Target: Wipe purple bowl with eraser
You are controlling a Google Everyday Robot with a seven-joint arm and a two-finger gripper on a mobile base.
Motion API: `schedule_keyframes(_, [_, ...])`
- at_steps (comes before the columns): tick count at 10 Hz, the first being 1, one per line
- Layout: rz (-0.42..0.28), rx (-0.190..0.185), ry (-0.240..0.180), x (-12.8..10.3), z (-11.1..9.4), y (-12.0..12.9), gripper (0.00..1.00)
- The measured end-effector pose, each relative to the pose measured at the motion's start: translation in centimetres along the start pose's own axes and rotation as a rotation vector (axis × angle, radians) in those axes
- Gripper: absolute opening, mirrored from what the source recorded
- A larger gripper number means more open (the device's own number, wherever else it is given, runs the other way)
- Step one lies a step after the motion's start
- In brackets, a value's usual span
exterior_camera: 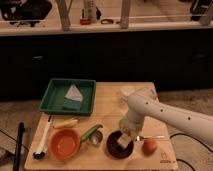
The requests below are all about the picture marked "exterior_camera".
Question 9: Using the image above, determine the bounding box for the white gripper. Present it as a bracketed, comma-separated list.
[119, 112, 144, 137]

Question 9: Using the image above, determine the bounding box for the white eraser block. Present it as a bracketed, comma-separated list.
[117, 134, 131, 148]

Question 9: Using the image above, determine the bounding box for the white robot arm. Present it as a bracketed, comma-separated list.
[119, 94, 213, 148]

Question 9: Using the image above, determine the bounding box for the dark purple bowl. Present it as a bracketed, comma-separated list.
[106, 131, 134, 159]

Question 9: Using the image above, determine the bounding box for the orange bowl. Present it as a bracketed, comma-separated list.
[49, 129, 81, 160]

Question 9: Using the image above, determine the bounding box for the silver fork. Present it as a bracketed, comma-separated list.
[135, 135, 165, 141]

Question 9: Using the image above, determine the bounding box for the orange fruit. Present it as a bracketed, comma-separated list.
[143, 139, 157, 154]

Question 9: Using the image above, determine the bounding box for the clear plastic cup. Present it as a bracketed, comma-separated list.
[118, 85, 157, 101]

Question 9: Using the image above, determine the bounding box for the yellow banana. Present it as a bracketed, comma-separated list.
[53, 119, 78, 129]

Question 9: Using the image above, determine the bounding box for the grey folded cloth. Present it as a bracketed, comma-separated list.
[63, 84, 83, 110]

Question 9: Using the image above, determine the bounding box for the wooden table board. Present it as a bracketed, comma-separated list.
[24, 82, 178, 171]

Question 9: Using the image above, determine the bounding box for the green plastic tray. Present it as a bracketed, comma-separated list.
[39, 78, 96, 116]

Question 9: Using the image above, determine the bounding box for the black pole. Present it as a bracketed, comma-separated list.
[13, 122, 25, 171]

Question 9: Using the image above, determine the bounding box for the green handled scoop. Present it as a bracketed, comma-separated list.
[80, 124, 103, 146]

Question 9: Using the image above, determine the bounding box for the black cable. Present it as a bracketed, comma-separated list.
[169, 132, 213, 171]

